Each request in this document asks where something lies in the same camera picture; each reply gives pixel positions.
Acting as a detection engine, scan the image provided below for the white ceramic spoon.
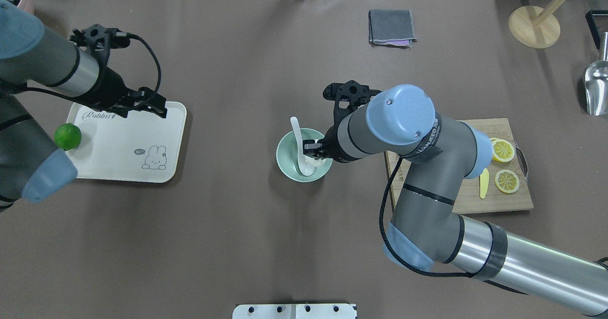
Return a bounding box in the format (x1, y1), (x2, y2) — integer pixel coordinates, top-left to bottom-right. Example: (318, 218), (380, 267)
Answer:
(290, 116), (315, 177)

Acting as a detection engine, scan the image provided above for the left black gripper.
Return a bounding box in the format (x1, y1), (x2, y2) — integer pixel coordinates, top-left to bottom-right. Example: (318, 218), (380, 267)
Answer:
(85, 67), (168, 119)

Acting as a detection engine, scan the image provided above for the left black camera cable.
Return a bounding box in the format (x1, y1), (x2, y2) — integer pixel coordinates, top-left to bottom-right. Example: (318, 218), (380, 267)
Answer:
(126, 33), (162, 96)

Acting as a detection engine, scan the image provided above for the light green ceramic bowl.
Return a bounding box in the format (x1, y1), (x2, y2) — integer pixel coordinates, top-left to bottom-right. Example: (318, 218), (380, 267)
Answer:
(275, 131), (333, 183)

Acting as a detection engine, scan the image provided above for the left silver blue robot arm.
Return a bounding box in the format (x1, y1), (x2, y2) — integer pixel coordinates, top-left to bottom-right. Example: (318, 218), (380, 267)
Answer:
(0, 0), (168, 211)

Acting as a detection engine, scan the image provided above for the white camera pole base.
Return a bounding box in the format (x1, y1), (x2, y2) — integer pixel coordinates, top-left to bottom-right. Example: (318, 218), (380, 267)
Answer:
(232, 302), (358, 319)

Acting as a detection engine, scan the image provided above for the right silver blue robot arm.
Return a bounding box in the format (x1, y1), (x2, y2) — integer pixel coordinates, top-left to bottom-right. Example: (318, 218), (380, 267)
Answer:
(300, 81), (607, 319)

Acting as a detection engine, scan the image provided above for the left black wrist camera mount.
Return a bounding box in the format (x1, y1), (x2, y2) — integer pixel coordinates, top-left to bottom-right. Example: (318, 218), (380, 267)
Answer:
(69, 23), (131, 51)

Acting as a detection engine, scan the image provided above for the metal scoop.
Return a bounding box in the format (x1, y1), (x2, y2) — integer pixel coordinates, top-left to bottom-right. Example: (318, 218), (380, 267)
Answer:
(584, 32), (608, 116)

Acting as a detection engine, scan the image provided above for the yellow plastic knife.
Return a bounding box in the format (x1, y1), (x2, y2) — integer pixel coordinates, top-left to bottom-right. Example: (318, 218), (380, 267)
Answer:
(478, 168), (489, 199)

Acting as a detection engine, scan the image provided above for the green lime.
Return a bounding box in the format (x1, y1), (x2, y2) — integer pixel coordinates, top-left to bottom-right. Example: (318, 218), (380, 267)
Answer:
(54, 123), (82, 151)

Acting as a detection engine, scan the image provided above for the black camera cable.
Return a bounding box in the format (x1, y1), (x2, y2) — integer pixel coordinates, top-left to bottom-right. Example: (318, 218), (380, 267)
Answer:
(379, 160), (528, 295)
(126, 33), (162, 96)

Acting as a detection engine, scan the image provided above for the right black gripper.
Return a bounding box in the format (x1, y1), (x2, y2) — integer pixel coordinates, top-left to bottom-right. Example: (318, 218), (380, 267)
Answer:
(303, 127), (350, 163)

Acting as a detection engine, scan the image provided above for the wooden cutting board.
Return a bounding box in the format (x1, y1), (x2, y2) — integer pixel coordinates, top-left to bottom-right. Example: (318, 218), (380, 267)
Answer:
(384, 118), (534, 214)

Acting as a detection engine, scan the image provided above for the folded grey cloth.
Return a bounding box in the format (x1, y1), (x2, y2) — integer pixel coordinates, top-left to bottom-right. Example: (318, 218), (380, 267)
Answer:
(368, 9), (418, 48)

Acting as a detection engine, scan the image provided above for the wooden mug tree stand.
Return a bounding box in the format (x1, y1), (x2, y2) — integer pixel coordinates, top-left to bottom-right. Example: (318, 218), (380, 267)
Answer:
(508, 0), (566, 49)

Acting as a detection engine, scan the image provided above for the left lemon slice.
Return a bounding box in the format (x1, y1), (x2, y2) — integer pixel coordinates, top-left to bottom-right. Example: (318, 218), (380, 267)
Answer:
(494, 169), (520, 194)

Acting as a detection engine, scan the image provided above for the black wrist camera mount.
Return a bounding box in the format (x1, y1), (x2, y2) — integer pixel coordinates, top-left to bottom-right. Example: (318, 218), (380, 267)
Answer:
(322, 80), (381, 127)
(69, 23), (131, 51)

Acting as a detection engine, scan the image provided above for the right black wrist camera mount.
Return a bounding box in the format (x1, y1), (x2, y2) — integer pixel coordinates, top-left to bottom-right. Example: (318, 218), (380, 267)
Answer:
(322, 80), (381, 127)

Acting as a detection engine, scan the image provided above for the lemon slice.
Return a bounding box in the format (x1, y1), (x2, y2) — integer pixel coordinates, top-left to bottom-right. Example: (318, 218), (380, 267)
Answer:
(490, 138), (515, 163)
(494, 169), (520, 194)

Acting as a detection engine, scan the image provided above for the right lemon slice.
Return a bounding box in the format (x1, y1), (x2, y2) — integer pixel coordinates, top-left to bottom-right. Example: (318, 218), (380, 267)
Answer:
(490, 138), (515, 163)

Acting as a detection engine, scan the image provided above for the cream rabbit tray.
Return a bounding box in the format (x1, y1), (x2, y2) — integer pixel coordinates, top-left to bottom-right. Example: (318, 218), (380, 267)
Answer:
(66, 102), (187, 183)

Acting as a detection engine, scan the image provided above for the right black camera cable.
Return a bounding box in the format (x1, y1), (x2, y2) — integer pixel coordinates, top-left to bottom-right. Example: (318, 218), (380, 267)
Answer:
(379, 160), (528, 295)

